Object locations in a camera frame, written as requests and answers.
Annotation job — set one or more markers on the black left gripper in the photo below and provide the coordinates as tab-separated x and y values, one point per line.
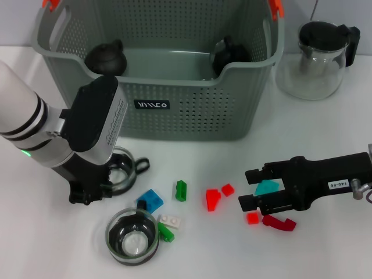
84	180

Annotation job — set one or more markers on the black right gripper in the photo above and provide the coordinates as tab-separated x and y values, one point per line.
316	180

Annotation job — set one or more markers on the teal toy plate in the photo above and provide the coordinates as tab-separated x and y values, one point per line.
266	187

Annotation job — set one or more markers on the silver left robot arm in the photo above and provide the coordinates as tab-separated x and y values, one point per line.
87	122

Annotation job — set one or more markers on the grey-green perforated storage bin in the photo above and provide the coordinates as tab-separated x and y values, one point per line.
174	122

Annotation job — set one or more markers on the small red toy brick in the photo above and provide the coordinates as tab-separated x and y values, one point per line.
227	189
252	218

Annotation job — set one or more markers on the dark red curved toy brick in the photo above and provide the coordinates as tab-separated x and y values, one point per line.
276	223

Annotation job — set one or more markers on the red wedge toy brick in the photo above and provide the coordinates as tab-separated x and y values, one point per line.
212	199

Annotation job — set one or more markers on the blue toy brick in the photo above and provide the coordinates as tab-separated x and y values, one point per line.
151	200

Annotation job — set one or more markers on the white studded toy brick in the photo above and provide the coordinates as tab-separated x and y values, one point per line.
170	221

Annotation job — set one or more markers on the green toy brick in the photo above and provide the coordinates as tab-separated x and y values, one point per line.
180	190
167	234

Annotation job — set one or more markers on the glass pitcher with black lid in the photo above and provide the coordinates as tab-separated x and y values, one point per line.
314	75

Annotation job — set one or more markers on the black clay teapot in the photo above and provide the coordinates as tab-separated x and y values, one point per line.
106	59

